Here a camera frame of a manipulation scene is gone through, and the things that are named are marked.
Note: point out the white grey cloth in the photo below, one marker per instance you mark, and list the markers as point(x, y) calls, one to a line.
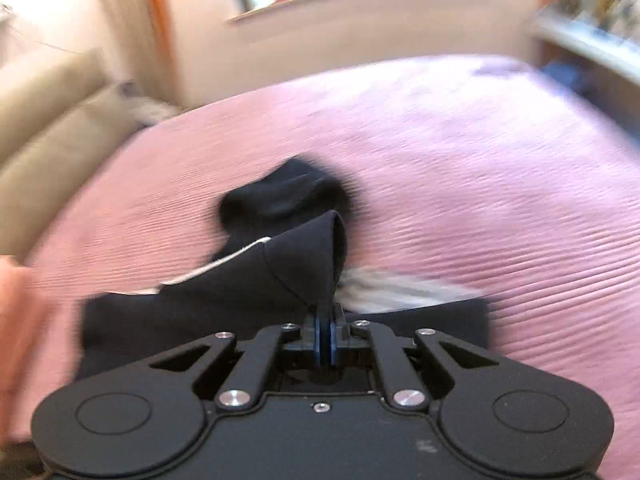
point(395, 290)

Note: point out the beige padded headboard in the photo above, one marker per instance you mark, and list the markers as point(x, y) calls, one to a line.
point(50, 125)

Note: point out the white shelf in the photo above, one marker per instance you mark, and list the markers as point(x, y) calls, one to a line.
point(590, 35)

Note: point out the grey patterned cloth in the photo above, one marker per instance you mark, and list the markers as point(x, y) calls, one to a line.
point(147, 107)

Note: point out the black garment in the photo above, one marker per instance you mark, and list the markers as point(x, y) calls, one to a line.
point(300, 260)

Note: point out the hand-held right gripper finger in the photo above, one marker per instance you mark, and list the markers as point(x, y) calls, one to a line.
point(330, 342)
point(318, 342)

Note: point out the pink quilted bedspread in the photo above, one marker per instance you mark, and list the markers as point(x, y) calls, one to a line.
point(450, 160)

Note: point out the blue container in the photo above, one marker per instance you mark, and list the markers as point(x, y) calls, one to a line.
point(565, 74)

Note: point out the cream curtain with orange edge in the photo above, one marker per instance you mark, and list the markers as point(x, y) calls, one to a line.
point(125, 20)

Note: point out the peach folded blanket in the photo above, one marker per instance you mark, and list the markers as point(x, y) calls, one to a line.
point(15, 340)

